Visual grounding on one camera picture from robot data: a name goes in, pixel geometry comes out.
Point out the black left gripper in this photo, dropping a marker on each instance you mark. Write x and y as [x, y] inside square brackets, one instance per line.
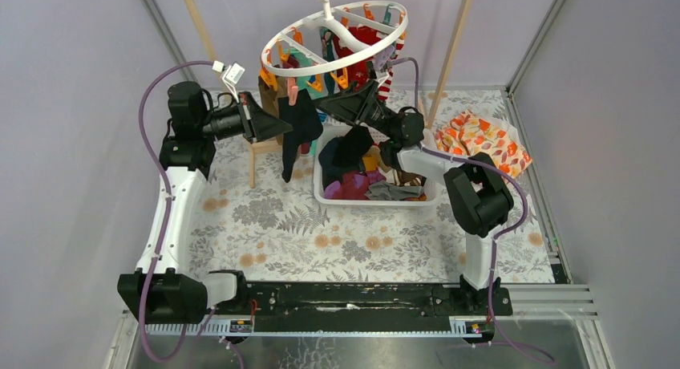
[247, 117]

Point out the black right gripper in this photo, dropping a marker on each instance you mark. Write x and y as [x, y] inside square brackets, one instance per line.
[352, 107]

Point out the dark navy sock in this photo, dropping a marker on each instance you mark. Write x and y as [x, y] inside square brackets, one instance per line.
[306, 127]

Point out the white round clip hanger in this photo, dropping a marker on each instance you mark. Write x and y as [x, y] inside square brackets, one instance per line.
[287, 55]

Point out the brown ribbed sock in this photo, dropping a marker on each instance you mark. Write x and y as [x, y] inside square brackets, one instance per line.
[270, 97]

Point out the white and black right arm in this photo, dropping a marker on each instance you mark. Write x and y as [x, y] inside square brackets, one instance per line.
[476, 188]

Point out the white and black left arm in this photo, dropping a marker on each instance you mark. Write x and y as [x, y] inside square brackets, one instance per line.
[162, 289]

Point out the red white striped sock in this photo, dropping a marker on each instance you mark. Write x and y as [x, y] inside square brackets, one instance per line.
[359, 72]

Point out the white plastic laundry basket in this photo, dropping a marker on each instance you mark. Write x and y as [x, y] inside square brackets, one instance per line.
[373, 187]

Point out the black sock in basket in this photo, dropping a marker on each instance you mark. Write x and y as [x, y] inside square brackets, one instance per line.
[343, 154]

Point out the floral table mat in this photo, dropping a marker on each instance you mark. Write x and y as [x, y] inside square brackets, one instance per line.
[249, 219]

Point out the orange floral cloth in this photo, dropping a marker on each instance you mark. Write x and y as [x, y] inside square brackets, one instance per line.
[469, 133]

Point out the wooden drying rack frame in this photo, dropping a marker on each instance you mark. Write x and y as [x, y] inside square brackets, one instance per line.
[255, 154]

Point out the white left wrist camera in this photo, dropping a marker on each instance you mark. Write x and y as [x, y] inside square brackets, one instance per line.
[229, 75]

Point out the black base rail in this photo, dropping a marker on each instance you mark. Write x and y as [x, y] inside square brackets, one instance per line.
[341, 307]

